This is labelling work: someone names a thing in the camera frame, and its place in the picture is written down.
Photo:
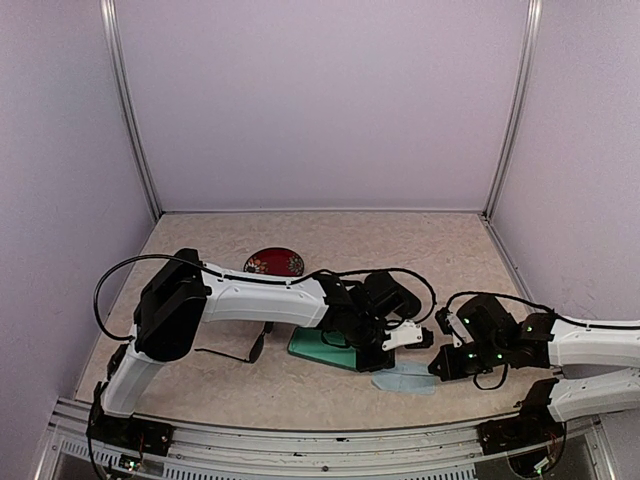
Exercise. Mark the red floral plate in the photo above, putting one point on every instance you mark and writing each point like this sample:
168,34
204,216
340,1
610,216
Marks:
275,261

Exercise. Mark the blue cloth pouch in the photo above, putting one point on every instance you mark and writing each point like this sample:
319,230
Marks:
406,377

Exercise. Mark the left metal corner post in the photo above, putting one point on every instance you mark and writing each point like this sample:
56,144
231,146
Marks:
112,36

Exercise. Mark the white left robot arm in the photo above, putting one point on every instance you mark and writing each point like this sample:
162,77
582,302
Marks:
186,292

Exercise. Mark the right metal corner post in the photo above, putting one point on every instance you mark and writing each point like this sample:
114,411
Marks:
518,101

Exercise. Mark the blue-grey hard glasses case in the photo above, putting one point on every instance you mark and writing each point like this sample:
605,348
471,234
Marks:
326,349

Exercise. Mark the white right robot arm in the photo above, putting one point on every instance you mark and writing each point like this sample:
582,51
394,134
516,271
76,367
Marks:
545,340

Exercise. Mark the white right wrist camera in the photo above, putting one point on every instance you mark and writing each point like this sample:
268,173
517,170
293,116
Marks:
446,322

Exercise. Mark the black glasses case beige lining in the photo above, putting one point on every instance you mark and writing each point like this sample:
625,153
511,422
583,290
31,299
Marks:
410,305

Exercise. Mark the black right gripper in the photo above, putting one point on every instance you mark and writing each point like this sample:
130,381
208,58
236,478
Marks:
451,371

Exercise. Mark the metal corner post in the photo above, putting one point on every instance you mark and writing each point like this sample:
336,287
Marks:
518,101
112,36

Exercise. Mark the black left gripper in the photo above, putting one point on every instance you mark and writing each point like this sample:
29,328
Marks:
368,364

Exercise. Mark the black frame sunglasses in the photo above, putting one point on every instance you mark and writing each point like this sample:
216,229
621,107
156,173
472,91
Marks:
255,351

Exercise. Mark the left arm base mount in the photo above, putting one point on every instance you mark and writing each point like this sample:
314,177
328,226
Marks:
132,433

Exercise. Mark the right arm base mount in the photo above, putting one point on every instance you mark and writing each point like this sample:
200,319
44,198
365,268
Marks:
532,425

